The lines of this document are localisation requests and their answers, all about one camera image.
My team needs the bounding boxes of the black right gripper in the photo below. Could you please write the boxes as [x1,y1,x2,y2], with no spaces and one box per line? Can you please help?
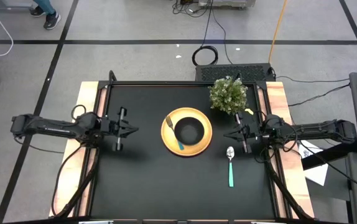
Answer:
[223,112,263,154]

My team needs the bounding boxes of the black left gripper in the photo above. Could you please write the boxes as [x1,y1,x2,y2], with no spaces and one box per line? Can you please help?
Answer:
[100,106,140,152]

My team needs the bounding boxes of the fork with teal handle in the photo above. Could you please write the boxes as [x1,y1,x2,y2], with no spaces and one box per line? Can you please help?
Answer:
[165,114,185,151]

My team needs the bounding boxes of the spoon with green handle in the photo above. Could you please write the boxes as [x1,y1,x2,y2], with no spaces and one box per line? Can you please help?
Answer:
[225,146,236,189]

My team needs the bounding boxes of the black ribbed bowl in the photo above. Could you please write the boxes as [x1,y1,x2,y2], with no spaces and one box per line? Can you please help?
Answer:
[173,116,206,146]

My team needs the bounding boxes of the yellow round plate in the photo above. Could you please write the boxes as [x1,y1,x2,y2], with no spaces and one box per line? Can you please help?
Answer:
[160,106,213,157]

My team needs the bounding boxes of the small green potted plant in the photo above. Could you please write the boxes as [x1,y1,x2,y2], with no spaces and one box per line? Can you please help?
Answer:
[208,75,249,116]

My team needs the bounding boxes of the light wooden side board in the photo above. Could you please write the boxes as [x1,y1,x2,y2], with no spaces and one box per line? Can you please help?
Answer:
[257,81,316,219]
[48,81,108,218]

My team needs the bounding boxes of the black perforated computer tower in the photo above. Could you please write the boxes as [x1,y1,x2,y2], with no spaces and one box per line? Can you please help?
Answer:
[195,62,276,83]

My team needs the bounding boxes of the white paper sheet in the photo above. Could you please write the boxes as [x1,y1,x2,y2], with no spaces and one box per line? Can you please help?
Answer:
[297,139,330,187]

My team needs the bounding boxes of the black beam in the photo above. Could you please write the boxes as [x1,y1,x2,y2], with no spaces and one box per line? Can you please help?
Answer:
[300,136,357,171]

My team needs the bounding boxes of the grey metal equipment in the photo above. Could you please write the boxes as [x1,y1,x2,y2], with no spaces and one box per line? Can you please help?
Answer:
[198,0,257,9]

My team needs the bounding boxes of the person's feet in sneakers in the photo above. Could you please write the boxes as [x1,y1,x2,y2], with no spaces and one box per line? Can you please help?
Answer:
[29,0,62,31]

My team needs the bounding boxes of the grey metal furniture foot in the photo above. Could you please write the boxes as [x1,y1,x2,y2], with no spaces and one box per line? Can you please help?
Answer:
[0,0,35,12]

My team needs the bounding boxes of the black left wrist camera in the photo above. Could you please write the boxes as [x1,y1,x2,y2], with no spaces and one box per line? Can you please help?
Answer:
[108,120,121,134]

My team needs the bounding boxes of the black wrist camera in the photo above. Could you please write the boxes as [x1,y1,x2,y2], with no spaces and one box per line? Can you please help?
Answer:
[108,120,121,134]
[247,123,261,138]

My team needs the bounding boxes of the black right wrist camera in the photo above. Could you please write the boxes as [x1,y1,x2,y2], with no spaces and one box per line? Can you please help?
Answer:
[247,123,261,138]

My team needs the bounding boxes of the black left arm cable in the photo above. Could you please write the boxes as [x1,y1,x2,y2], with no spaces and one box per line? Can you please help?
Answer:
[70,103,88,121]

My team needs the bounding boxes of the black right cable conduit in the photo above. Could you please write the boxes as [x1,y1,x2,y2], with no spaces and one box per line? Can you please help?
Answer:
[260,148,315,220]

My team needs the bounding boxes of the black cable conduit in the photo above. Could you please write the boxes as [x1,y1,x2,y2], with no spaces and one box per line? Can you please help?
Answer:
[260,148,315,220]
[50,144,101,218]

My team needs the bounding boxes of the black left cable conduit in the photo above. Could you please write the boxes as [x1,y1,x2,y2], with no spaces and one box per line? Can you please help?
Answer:
[50,144,101,218]

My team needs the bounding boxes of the coiled black cable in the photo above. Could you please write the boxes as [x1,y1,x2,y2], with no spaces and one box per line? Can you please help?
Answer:
[191,0,220,67]

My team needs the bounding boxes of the thin black floor cable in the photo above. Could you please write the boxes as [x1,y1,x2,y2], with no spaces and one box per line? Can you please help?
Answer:
[288,83,351,108]
[271,67,351,84]
[12,136,65,154]

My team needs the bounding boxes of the yellow cable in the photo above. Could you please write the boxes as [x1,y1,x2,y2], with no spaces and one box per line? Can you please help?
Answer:
[267,0,289,65]

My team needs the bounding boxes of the tangled black cables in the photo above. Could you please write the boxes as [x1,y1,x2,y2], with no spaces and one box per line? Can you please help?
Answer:
[172,0,212,18]

